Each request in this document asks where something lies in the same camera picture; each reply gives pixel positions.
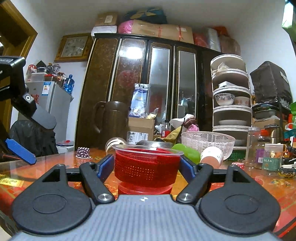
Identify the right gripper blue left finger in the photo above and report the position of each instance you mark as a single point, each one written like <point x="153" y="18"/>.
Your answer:
<point x="93" y="177"/>

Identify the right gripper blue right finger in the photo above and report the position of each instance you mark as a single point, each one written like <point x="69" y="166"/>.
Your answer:
<point x="198" y="179"/>

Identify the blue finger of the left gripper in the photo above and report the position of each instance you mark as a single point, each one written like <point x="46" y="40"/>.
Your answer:
<point x="21" y="152"/>

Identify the clear cup with red tape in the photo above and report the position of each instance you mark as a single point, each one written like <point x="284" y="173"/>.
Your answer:
<point x="146" y="170"/>

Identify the green plastic cup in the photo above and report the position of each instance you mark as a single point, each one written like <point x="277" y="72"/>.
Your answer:
<point x="190" y="153"/>

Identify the clear cup with yellow tape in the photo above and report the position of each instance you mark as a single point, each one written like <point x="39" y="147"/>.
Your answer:
<point x="114" y="141"/>

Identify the white paper cup leaf pattern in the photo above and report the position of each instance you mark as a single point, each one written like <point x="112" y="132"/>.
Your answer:
<point x="212" y="156"/>

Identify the black jacket on chair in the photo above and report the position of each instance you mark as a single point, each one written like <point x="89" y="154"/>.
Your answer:
<point x="38" y="141"/>

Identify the purple polka dot cupcake liner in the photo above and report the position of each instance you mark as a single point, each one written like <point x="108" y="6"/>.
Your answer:
<point x="83" y="153"/>

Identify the white plastic basket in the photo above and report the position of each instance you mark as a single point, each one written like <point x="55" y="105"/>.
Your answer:
<point x="200" y="140"/>

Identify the steel colander bowl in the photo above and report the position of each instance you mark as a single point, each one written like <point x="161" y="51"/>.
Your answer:
<point x="156" y="144"/>

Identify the silver small fridge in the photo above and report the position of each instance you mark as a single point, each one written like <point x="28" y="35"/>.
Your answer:
<point x="55" y="100"/>

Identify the dark brown pitcher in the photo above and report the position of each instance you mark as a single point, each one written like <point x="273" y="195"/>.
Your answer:
<point x="110" y="120"/>

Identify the cardboard box with label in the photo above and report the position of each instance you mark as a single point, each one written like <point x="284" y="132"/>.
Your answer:
<point x="139" y="129"/>

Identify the red polka dot cupcake liner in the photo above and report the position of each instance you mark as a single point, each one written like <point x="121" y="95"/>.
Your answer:
<point x="239" y="164"/>

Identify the blue water bottle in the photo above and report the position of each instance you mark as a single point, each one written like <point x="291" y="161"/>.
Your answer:
<point x="69" y="84"/>

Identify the blue white snack bag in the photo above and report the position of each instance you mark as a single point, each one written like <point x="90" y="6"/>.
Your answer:
<point x="139" y="101"/>

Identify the white tiered dish rack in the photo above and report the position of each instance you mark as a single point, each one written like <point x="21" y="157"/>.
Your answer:
<point x="232" y="114"/>

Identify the small jar black lid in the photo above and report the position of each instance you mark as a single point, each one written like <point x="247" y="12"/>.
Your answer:
<point x="259" y="154"/>

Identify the tall clear empty jar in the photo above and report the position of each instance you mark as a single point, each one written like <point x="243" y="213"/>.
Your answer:
<point x="252" y="140"/>

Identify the blue floral bowl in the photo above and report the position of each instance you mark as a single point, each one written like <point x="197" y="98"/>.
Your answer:
<point x="224" y="99"/>

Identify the glass jar red lid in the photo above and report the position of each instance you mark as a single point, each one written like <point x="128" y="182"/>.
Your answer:
<point x="264" y="136"/>

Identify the brown spice jar white lid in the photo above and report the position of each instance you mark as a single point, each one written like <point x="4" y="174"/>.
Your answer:
<point x="272" y="157"/>

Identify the pink floral bowl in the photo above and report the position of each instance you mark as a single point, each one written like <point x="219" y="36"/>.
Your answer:
<point x="241" y="100"/>

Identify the dark brown wardrobe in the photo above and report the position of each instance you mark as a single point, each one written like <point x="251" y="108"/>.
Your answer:
<point x="150" y="75"/>

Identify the black toy car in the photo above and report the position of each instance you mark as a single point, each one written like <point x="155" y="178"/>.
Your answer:
<point x="287" y="171"/>

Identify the framed wall clock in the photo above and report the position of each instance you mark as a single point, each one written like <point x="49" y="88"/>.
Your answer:
<point x="74" y="48"/>

